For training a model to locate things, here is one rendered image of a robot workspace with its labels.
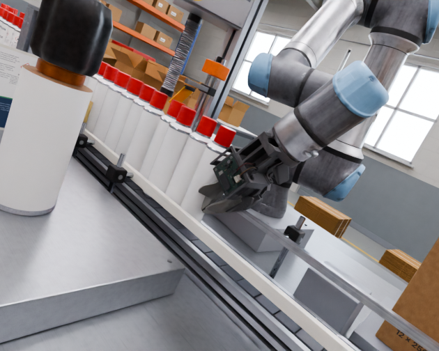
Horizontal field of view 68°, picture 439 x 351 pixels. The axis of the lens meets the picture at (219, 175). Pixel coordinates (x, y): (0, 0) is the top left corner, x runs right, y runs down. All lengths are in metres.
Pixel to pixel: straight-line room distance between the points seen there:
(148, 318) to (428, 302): 0.47
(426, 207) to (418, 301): 5.20
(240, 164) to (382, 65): 0.48
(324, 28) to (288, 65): 0.15
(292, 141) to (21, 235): 0.38
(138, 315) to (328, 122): 0.37
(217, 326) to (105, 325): 0.17
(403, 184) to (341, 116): 5.52
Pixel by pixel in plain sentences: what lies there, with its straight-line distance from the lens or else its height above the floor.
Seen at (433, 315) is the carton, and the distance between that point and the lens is 0.71.
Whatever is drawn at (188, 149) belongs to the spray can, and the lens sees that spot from 0.65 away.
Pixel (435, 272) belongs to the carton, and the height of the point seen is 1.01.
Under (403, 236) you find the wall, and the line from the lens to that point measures 5.95.
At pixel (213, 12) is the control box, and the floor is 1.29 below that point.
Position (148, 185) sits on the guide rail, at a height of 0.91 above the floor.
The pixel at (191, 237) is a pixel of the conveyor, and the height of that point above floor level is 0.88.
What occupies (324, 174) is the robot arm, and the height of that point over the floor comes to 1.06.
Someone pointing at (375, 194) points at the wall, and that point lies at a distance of 6.09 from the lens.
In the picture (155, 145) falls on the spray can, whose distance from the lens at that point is 0.72.
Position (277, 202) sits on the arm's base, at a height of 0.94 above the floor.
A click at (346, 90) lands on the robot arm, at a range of 0.48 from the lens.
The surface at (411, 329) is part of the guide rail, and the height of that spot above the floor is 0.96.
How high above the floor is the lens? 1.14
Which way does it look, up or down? 13 degrees down
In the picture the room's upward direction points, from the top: 24 degrees clockwise
